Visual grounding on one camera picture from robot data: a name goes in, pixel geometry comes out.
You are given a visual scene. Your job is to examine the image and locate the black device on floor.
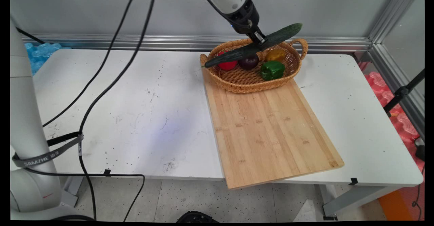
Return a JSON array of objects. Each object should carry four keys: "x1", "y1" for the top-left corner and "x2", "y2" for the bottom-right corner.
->
[{"x1": 414, "y1": 137, "x2": 425, "y2": 162}]

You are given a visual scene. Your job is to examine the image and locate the thin black floor cable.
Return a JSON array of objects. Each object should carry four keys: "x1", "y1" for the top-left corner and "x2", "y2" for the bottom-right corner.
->
[{"x1": 412, "y1": 165, "x2": 425, "y2": 221}]

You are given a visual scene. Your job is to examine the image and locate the grey angled table leg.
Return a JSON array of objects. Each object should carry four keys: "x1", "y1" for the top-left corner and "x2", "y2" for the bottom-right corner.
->
[{"x1": 319, "y1": 184, "x2": 404, "y2": 221}]

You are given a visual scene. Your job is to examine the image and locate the grey straight table leg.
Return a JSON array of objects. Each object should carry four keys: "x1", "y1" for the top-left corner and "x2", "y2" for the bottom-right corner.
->
[{"x1": 61, "y1": 176, "x2": 84, "y2": 208}]

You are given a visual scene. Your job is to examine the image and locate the bamboo cutting board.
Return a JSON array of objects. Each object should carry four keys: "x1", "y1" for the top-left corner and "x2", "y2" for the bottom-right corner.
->
[{"x1": 202, "y1": 71, "x2": 345, "y2": 190}]

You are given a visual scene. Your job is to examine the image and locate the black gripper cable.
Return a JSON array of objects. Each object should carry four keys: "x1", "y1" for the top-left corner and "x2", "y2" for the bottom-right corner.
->
[{"x1": 195, "y1": 0, "x2": 238, "y2": 24}]

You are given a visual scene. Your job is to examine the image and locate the green bell pepper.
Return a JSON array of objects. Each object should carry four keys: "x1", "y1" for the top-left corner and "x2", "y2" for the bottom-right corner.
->
[{"x1": 260, "y1": 61, "x2": 286, "y2": 81}]

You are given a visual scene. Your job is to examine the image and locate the long dark green cucumber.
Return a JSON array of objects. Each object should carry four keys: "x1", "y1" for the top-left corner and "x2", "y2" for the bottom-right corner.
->
[{"x1": 203, "y1": 23, "x2": 303, "y2": 68}]

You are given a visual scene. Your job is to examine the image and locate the yellow bell pepper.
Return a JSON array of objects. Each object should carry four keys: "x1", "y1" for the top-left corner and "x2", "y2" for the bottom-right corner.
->
[{"x1": 265, "y1": 49, "x2": 287, "y2": 63}]

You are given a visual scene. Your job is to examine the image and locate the grey SAMZHE velcro strap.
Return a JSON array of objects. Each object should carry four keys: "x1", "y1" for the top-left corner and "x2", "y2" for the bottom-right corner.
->
[{"x1": 12, "y1": 132, "x2": 84, "y2": 168}]

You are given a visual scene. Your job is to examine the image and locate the woven wicker basket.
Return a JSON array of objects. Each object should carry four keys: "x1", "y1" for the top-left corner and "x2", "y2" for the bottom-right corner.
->
[{"x1": 200, "y1": 37, "x2": 309, "y2": 94}]

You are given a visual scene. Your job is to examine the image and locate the thin black hanging cable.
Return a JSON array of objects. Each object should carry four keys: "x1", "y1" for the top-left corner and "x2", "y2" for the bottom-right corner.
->
[{"x1": 42, "y1": 0, "x2": 142, "y2": 127}]

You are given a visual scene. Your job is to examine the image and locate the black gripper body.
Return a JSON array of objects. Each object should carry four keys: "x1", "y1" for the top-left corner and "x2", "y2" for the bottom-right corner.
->
[{"x1": 230, "y1": 0, "x2": 264, "y2": 42}]

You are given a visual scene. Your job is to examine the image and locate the blue foam padding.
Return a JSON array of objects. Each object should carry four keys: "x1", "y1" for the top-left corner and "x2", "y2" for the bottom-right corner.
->
[{"x1": 24, "y1": 42, "x2": 72, "y2": 76}]

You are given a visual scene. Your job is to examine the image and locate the black tripod stand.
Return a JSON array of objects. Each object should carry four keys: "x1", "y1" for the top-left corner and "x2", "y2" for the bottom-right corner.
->
[{"x1": 383, "y1": 69, "x2": 425, "y2": 118}]

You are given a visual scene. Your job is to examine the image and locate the orange floor mat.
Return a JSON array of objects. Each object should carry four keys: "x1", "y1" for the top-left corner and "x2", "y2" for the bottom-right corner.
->
[{"x1": 377, "y1": 189, "x2": 408, "y2": 221}]

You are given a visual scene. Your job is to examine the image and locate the purple onion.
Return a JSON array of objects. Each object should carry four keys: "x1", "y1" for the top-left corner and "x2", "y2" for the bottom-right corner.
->
[{"x1": 238, "y1": 54, "x2": 260, "y2": 71}]

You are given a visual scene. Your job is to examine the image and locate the aluminium corner post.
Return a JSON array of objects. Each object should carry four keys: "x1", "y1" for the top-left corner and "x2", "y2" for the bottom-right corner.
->
[{"x1": 368, "y1": 0, "x2": 424, "y2": 45}]

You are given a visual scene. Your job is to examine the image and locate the aluminium side rail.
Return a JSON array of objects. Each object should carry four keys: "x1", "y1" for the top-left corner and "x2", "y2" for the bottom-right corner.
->
[{"x1": 368, "y1": 44, "x2": 425, "y2": 140}]

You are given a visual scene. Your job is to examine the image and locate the black cable by wall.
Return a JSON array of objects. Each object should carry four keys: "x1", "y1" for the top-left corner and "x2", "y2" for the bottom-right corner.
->
[{"x1": 16, "y1": 27, "x2": 45, "y2": 44}]

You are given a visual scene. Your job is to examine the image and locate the black round object on floor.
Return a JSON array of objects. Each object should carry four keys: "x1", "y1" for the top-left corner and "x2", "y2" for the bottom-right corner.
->
[{"x1": 176, "y1": 211, "x2": 220, "y2": 223}]

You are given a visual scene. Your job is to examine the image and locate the red bell pepper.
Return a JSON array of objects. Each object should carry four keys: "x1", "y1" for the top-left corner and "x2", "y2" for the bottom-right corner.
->
[{"x1": 218, "y1": 51, "x2": 238, "y2": 71}]

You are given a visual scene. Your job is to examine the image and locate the red foam padding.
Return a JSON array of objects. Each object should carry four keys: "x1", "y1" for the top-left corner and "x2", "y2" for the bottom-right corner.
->
[{"x1": 359, "y1": 61, "x2": 425, "y2": 172}]

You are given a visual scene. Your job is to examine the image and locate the thick black hanging cable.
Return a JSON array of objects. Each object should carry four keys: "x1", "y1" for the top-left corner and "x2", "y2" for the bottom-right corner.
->
[{"x1": 78, "y1": 0, "x2": 158, "y2": 220}]

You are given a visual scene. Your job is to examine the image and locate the horizontal aluminium frame rail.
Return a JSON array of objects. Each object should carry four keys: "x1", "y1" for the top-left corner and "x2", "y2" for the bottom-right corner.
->
[{"x1": 20, "y1": 34, "x2": 373, "y2": 54}]

